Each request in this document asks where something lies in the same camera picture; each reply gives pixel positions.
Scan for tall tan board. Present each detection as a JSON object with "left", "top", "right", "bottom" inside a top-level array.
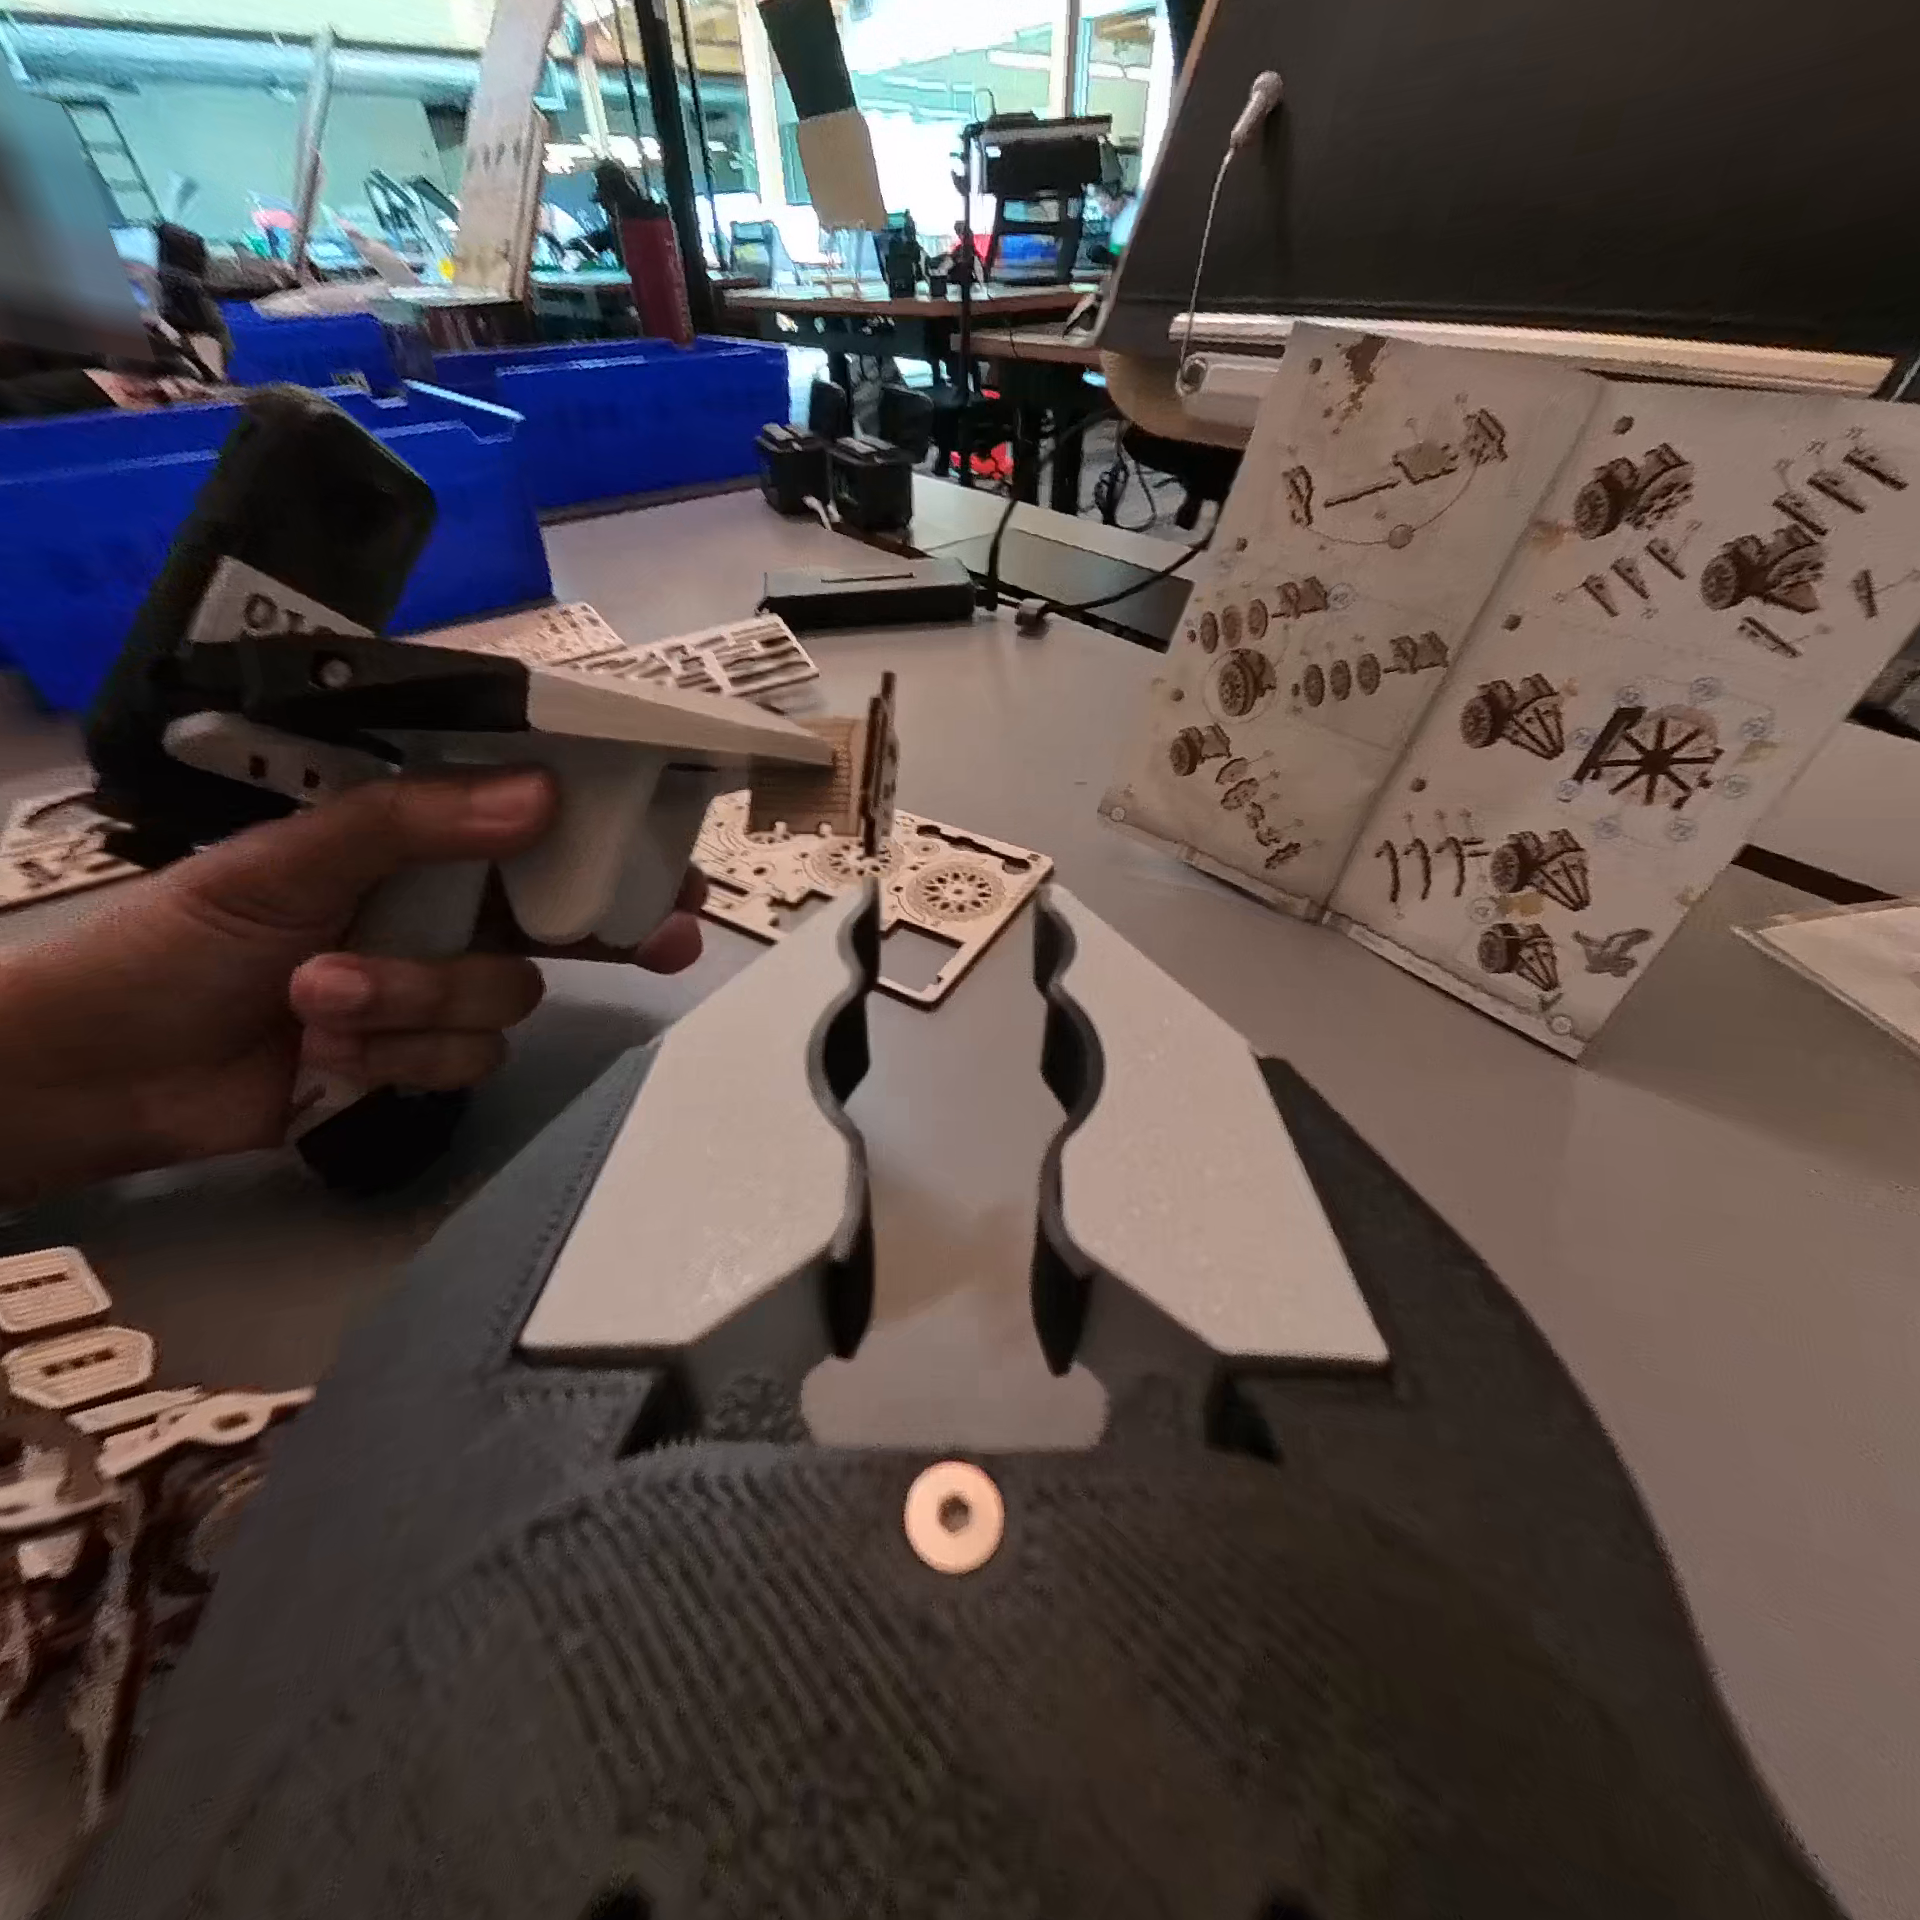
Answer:
[{"left": 450, "top": 0, "right": 565, "bottom": 295}]

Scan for slotted wooden parts sheet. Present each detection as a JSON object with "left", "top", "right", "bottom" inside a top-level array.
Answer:
[{"left": 600, "top": 614, "right": 826, "bottom": 711}]

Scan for black and tan panel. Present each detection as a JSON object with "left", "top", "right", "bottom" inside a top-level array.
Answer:
[{"left": 756, "top": 0, "right": 895, "bottom": 232}]

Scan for black cable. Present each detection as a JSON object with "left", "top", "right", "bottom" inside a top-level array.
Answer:
[{"left": 984, "top": 405, "right": 1220, "bottom": 636}]

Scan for wooden office desk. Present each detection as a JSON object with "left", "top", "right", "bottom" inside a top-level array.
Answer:
[{"left": 721, "top": 277, "right": 1120, "bottom": 495}]

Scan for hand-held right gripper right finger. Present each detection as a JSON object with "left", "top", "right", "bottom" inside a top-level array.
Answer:
[{"left": 1032, "top": 885, "right": 1394, "bottom": 1377}]

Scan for pile of wooden model pieces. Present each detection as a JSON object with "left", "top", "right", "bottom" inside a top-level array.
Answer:
[{"left": 0, "top": 1246, "right": 319, "bottom": 1727}]

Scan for small wooden parts sheet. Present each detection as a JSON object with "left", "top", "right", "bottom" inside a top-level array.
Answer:
[{"left": 0, "top": 785, "right": 144, "bottom": 909}]

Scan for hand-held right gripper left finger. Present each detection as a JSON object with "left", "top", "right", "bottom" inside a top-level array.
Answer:
[{"left": 514, "top": 877, "right": 887, "bottom": 1368}]

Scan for maroon bottle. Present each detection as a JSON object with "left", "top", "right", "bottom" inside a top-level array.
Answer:
[{"left": 593, "top": 163, "right": 696, "bottom": 348}]

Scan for black flat box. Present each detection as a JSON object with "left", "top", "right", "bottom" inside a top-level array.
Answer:
[{"left": 756, "top": 558, "right": 980, "bottom": 632}]

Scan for grey desk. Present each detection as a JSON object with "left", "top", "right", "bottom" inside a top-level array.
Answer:
[{"left": 0, "top": 480, "right": 1920, "bottom": 1920}]

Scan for person's left hand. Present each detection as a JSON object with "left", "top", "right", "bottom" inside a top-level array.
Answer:
[{"left": 0, "top": 767, "right": 712, "bottom": 1204}]

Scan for engraved wooden parts sheet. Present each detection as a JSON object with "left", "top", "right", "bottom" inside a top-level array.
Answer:
[{"left": 450, "top": 598, "right": 628, "bottom": 671}]

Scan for ribbed wooden model panel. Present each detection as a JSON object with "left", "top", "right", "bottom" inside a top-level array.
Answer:
[{"left": 745, "top": 718, "right": 874, "bottom": 835}]

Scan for black pole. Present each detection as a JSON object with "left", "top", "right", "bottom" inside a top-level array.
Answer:
[{"left": 631, "top": 0, "right": 705, "bottom": 348}]

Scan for model instruction booklet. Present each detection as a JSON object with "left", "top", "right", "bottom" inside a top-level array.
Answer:
[{"left": 1100, "top": 319, "right": 1920, "bottom": 1063}]

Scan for white cord with plug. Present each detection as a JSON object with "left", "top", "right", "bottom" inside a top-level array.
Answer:
[{"left": 1178, "top": 70, "right": 1288, "bottom": 400}]

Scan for wooden parts sheet with wheels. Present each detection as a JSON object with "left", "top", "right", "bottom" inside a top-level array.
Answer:
[{"left": 691, "top": 785, "right": 1056, "bottom": 1011}]

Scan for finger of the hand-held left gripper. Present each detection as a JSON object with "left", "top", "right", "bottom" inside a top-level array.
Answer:
[{"left": 521, "top": 662, "right": 837, "bottom": 774}]

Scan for black display panel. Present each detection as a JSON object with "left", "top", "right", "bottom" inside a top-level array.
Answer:
[{"left": 1101, "top": 0, "right": 1920, "bottom": 360}]

